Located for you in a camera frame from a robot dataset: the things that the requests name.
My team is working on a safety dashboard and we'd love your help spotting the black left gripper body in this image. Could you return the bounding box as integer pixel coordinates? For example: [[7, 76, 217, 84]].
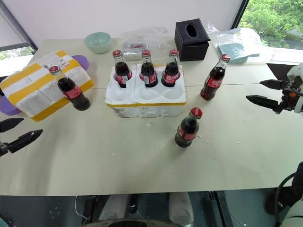
[[0, 141, 9, 157]]

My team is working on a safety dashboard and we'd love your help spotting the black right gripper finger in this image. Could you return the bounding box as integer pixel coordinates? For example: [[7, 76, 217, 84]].
[[246, 95, 285, 114], [259, 79, 290, 90]]

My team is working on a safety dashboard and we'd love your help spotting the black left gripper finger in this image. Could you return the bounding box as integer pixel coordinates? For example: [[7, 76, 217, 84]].
[[6, 129, 44, 154], [0, 117, 25, 133]]

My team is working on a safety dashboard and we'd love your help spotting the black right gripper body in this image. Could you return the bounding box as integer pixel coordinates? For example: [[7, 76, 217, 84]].
[[278, 81, 299, 114]]

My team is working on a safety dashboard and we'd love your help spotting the white foam lid yellow tape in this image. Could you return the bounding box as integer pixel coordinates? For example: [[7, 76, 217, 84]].
[[0, 50, 95, 122]]

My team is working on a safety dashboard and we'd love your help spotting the glass cola bottle red cap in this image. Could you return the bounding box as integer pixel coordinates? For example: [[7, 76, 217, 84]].
[[49, 66, 91, 111], [200, 54, 231, 101], [139, 50, 159, 88], [174, 107, 203, 148], [161, 49, 181, 87], [112, 50, 133, 88]]

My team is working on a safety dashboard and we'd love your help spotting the black leather tissue box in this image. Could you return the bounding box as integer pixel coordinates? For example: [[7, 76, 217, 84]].
[[174, 17, 211, 61]]

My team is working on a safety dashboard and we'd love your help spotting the white foam bottle tray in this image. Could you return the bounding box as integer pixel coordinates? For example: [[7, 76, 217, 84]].
[[105, 63, 187, 118]]

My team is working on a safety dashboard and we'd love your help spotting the clear plastic bag with cloth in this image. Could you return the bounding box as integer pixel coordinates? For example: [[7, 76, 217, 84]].
[[205, 22, 275, 64]]

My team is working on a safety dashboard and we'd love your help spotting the purple plastic tray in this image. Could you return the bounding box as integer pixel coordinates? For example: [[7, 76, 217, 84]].
[[0, 54, 90, 116]]

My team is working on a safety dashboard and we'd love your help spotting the white rounded robot leg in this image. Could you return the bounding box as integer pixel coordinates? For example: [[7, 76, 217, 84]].
[[168, 192, 194, 223], [98, 194, 130, 222]]

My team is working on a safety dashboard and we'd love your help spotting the mint green bowl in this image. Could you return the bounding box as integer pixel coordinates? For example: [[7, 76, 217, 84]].
[[84, 32, 112, 54]]

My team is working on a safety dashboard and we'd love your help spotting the black window frame post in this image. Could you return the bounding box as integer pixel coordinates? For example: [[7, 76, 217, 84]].
[[232, 0, 250, 28], [0, 0, 38, 54]]

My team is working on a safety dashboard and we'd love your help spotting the thin white cable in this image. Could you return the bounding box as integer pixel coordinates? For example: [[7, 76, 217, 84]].
[[75, 195, 89, 224]]

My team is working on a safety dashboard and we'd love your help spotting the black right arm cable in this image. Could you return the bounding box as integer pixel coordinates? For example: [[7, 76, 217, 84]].
[[275, 172, 297, 224]]

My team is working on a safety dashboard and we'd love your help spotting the black table frame leg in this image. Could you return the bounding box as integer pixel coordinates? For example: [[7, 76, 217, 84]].
[[205, 191, 234, 227]]

